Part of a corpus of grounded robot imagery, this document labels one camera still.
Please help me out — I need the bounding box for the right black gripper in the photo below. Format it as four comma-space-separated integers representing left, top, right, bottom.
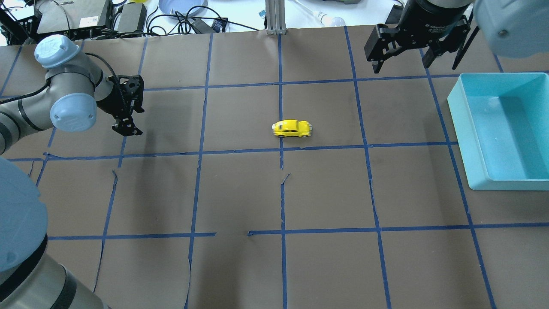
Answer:
363, 0, 472, 74

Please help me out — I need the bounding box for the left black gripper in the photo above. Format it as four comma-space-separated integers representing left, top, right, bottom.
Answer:
97, 76, 145, 137

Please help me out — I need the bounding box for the yellow beetle toy car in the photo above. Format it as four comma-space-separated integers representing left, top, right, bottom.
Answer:
271, 119, 313, 138

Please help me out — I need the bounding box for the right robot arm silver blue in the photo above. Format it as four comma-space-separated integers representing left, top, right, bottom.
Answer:
363, 0, 549, 73

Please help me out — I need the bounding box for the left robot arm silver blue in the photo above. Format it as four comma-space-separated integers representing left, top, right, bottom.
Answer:
0, 34, 145, 309

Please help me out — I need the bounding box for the black power adapter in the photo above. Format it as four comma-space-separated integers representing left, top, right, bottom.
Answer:
114, 2, 147, 33

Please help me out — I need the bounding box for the light bulb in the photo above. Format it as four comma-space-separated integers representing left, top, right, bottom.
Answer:
294, 0, 346, 27

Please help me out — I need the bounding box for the turquoise plastic bin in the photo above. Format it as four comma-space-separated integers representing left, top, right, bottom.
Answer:
447, 73, 549, 191

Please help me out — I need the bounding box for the blue plate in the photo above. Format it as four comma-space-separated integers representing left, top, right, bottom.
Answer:
157, 0, 208, 18

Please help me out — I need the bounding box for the grey electronics box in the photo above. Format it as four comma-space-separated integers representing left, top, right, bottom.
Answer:
34, 0, 114, 40

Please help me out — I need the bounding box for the aluminium frame post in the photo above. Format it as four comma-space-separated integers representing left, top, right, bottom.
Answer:
264, 0, 287, 35

